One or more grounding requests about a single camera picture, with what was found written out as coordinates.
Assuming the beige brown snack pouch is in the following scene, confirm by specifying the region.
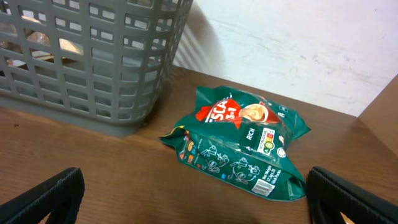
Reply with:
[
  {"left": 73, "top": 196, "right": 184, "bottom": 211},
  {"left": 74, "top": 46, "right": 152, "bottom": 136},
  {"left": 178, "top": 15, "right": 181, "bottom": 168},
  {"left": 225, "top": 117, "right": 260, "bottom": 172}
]
[{"left": 1, "top": 16, "right": 83, "bottom": 67}]

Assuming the grey plastic lattice basket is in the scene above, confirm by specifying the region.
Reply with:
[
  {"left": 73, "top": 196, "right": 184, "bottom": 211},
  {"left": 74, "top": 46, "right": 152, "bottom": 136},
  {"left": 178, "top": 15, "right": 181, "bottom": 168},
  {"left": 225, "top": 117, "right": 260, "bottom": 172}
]
[{"left": 1, "top": 0, "right": 192, "bottom": 136}]

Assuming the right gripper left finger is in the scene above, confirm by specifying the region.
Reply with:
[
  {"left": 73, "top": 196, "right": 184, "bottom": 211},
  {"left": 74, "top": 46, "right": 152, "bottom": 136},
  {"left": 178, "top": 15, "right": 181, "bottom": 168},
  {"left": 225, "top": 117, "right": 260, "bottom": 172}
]
[{"left": 1, "top": 167, "right": 85, "bottom": 224}]

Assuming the green Nescafe coffee bag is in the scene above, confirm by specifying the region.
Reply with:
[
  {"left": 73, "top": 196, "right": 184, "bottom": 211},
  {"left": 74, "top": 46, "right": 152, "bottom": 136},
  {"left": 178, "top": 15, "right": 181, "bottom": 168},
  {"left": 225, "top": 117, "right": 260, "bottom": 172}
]
[{"left": 160, "top": 86, "right": 310, "bottom": 202}]

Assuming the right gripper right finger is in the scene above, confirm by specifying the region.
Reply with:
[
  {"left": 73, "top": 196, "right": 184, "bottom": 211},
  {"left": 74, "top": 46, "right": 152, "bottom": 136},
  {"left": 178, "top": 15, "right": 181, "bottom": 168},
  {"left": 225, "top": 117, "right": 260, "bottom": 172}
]
[{"left": 306, "top": 166, "right": 397, "bottom": 224}]

